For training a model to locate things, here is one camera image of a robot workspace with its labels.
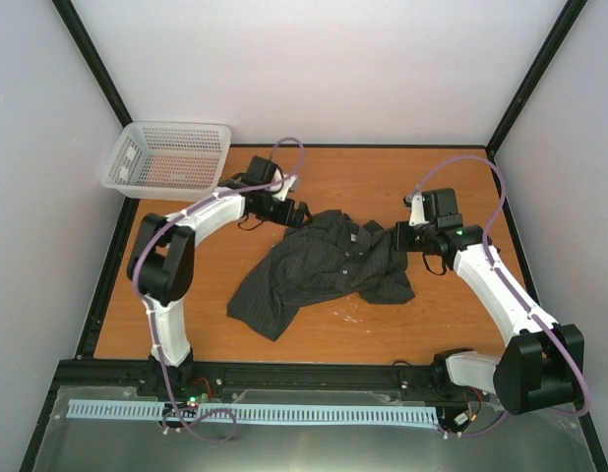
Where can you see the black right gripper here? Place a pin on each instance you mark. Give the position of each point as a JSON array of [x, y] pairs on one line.
[[401, 243]]

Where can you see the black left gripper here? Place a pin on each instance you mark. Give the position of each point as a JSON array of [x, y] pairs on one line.
[[298, 214]]

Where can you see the dark grey pinstriped shirt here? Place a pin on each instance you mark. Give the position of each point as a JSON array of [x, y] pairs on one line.
[[329, 257]]

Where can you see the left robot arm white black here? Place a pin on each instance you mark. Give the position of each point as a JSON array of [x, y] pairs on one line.
[[161, 267]]

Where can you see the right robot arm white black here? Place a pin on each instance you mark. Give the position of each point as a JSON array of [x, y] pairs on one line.
[[542, 365]]

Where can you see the white perforated plastic basket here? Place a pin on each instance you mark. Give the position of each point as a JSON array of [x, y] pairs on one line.
[[168, 161]]

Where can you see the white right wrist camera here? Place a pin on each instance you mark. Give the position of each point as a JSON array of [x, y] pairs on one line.
[[415, 205]]

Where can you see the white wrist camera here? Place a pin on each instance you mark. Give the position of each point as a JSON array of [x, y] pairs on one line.
[[284, 189], [415, 205]]

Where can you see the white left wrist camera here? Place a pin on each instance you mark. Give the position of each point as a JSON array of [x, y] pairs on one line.
[[284, 189]]

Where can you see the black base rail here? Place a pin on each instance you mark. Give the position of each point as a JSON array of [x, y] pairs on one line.
[[224, 379]]

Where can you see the black right frame post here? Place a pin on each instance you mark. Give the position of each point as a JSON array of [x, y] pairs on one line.
[[550, 46]]

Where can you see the black frame post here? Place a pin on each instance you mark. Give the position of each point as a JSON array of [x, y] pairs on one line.
[[78, 31], [550, 46]]

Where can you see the light blue slotted cable duct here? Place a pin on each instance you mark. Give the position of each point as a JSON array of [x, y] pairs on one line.
[[258, 414]]

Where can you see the black left frame post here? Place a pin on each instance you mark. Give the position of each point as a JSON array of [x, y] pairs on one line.
[[78, 31]]

